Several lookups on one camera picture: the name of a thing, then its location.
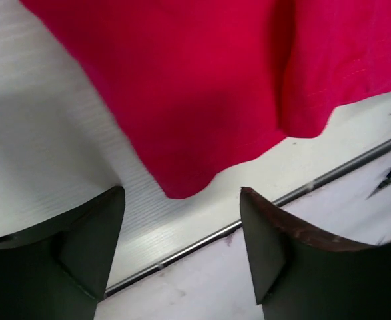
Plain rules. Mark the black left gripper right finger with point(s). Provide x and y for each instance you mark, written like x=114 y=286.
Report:
x=300 y=271

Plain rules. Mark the red t-shirt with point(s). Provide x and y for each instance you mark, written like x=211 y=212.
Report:
x=200 y=86

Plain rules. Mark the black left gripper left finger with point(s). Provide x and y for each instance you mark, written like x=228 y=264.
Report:
x=59 y=269

